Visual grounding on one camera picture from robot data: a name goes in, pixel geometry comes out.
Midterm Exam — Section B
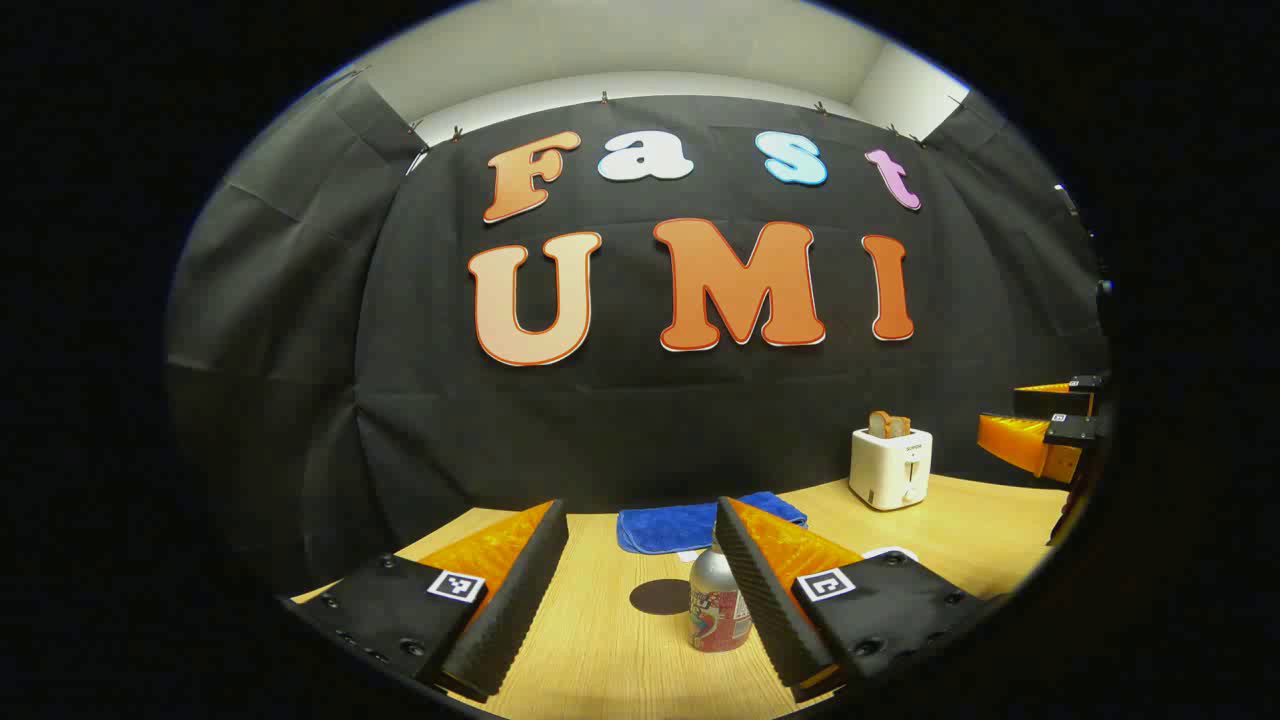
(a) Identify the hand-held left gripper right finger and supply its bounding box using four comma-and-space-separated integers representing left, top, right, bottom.
713, 496, 1006, 703

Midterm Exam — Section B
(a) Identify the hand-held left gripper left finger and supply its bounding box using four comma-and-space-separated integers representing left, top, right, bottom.
285, 498, 571, 703

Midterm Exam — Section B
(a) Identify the silver water bottle red label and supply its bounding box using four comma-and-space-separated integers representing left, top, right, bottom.
688, 538, 754, 654

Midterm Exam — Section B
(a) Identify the dark round coaster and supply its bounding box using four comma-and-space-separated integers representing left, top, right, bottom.
629, 578, 694, 616

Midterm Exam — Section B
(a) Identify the blue towel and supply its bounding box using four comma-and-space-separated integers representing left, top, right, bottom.
616, 490, 809, 556

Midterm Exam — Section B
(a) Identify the white toaster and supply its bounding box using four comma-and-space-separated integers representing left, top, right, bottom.
848, 427, 934, 512

